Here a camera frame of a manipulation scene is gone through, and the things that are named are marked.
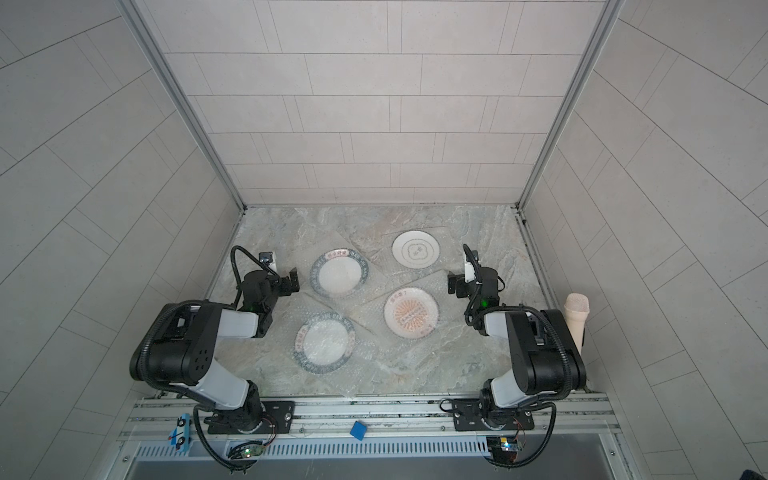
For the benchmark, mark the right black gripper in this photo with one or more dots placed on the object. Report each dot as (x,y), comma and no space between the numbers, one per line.
(454,281)

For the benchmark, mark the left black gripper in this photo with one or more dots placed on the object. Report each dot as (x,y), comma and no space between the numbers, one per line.
(284,284)

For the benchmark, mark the orange sunburst dinner plate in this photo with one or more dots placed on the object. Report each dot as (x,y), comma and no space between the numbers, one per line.
(411,313)

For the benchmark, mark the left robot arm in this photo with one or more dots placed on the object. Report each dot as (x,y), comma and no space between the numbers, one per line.
(177,354)

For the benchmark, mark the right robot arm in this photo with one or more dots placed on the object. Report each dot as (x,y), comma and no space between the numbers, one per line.
(546,364)

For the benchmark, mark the bubble wrap sheet near plate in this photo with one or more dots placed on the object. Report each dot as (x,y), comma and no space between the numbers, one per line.
(360,375)

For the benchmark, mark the white plate concentric rings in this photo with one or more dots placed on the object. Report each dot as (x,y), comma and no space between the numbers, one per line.
(415,249)

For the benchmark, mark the green rimmed plate far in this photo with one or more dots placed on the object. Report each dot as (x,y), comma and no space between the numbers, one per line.
(339,273)

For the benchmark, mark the green rimmed plate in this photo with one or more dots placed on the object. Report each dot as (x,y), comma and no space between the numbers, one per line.
(339,273)
(324,343)

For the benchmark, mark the green rimmed plate near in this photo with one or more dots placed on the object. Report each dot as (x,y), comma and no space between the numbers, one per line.
(324,343)

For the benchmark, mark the beige foam microphone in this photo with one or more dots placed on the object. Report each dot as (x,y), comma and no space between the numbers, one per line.
(575,311)

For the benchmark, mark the blue square tag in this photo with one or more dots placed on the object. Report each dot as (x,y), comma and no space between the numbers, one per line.
(358,430)

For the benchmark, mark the left circuit board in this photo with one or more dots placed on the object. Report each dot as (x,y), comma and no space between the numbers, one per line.
(246,451)

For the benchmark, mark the circuit board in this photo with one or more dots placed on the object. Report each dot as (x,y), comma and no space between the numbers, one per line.
(246,451)
(503,450)

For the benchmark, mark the right circuit board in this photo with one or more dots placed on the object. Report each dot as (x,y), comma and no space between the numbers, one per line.
(503,450)

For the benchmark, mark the blue connector clip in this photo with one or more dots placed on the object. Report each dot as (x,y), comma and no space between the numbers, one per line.
(180,437)

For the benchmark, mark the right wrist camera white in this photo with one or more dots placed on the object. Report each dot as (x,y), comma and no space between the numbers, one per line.
(469,273)

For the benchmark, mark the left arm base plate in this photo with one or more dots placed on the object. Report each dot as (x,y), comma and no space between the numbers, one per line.
(271,417)

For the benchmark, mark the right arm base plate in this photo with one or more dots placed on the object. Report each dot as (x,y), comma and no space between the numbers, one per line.
(469,416)

